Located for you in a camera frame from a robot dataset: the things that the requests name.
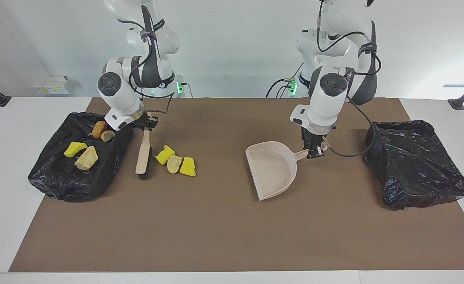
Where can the beige plastic dustpan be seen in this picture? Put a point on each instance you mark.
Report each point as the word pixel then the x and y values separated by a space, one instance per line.
pixel 273 169

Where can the beige hand brush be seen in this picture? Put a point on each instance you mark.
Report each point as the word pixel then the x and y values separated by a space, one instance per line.
pixel 143 157

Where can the white wall socket boxes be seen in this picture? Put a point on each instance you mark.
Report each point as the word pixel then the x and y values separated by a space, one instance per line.
pixel 50 85

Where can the yellow sponge piece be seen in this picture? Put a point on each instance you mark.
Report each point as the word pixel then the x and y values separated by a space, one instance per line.
pixel 187 167
pixel 164 156
pixel 74 149

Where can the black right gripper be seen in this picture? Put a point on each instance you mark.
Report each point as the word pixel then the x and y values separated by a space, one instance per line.
pixel 145 121

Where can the black bag-lined trash bin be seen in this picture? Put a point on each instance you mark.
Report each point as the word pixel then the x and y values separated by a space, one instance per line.
pixel 413 165
pixel 58 177

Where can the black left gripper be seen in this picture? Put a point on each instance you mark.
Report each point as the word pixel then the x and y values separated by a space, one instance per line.
pixel 314 140

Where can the brown table mat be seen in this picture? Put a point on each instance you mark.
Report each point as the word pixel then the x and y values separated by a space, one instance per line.
pixel 176 236

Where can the striped croissant piece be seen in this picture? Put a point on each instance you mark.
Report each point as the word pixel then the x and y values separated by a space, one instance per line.
pixel 108 136

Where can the pale lumpy bread piece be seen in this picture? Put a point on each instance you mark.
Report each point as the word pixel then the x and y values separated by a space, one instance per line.
pixel 174 164

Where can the brown bread roll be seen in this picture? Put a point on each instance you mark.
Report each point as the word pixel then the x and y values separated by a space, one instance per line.
pixel 99 129

